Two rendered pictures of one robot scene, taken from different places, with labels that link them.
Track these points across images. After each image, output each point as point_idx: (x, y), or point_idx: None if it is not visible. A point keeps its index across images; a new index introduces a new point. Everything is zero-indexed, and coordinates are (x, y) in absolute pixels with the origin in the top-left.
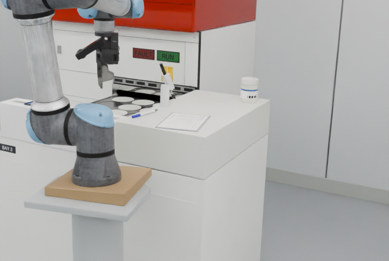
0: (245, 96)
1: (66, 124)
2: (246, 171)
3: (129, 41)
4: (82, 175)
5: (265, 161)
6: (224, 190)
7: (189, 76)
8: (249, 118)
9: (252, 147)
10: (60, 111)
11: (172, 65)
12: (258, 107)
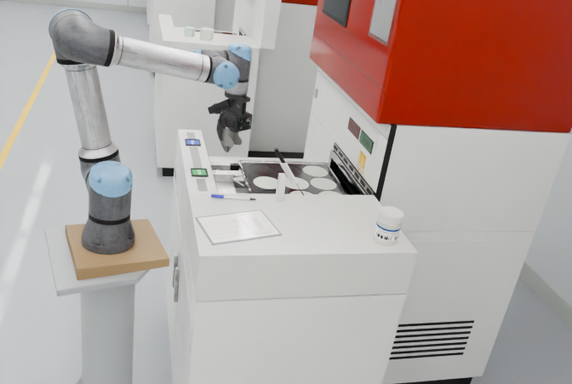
0: (375, 232)
1: (87, 176)
2: (328, 323)
3: (350, 108)
4: (82, 231)
5: (396, 327)
6: (256, 329)
7: (373, 174)
8: (338, 261)
9: (348, 299)
10: (90, 161)
11: (366, 154)
12: (372, 254)
